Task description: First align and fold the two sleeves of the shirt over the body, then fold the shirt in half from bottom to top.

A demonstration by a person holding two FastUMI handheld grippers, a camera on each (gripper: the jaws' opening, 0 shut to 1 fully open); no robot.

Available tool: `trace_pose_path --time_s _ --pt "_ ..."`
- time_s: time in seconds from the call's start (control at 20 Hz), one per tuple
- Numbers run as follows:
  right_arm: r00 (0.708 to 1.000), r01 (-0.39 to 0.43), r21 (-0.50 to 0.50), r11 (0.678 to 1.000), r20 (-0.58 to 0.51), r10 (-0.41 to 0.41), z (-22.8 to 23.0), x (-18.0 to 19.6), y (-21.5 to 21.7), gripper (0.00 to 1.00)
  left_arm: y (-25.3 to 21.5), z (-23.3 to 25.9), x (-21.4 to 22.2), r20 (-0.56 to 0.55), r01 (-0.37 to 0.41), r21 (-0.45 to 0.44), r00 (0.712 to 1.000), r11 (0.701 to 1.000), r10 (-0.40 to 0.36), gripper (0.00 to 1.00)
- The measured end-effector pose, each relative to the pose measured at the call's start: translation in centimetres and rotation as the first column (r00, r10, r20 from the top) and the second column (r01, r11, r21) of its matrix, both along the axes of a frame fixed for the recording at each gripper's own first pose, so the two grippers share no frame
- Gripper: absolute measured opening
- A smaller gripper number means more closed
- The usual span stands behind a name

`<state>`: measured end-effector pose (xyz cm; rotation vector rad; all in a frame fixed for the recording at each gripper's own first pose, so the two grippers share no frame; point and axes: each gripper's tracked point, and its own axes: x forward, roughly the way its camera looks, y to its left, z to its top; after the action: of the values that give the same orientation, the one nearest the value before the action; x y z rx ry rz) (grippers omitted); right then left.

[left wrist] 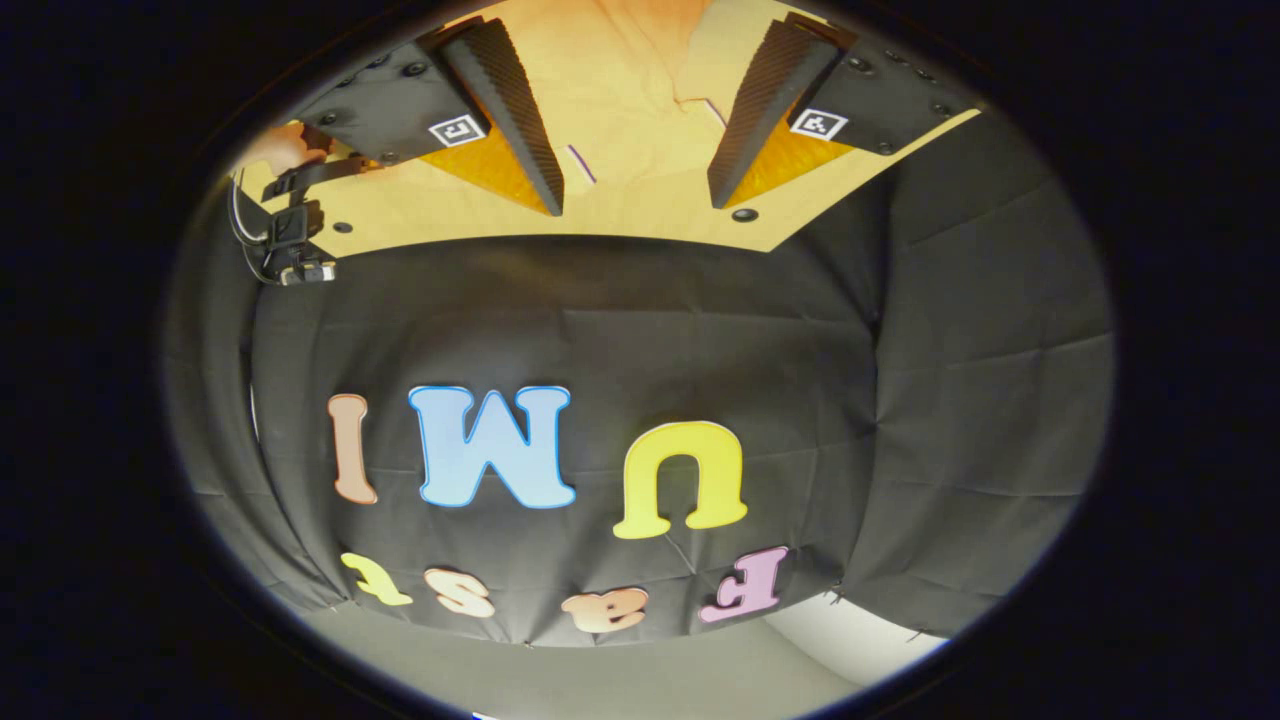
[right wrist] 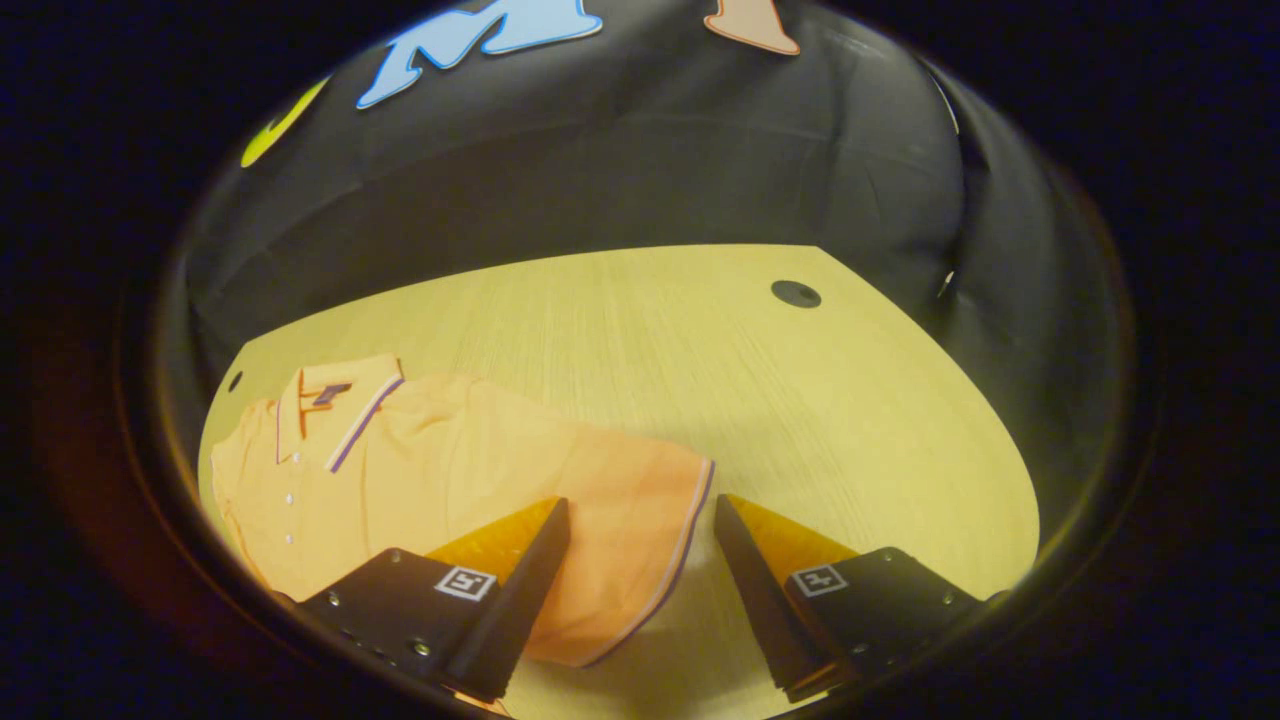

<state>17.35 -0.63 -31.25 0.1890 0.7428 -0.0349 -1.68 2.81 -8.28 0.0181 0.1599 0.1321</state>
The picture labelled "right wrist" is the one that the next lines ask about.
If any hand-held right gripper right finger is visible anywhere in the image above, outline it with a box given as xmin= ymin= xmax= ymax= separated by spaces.
xmin=713 ymin=493 xmax=1011 ymax=704

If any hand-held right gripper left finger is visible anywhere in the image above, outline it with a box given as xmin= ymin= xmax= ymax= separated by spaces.
xmin=295 ymin=497 xmax=573 ymax=713

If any orange polo T-shirt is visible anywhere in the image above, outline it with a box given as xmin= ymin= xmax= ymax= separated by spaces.
xmin=208 ymin=352 xmax=717 ymax=669

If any black backdrop cloth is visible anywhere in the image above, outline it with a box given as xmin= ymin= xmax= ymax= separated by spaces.
xmin=180 ymin=0 xmax=1131 ymax=561

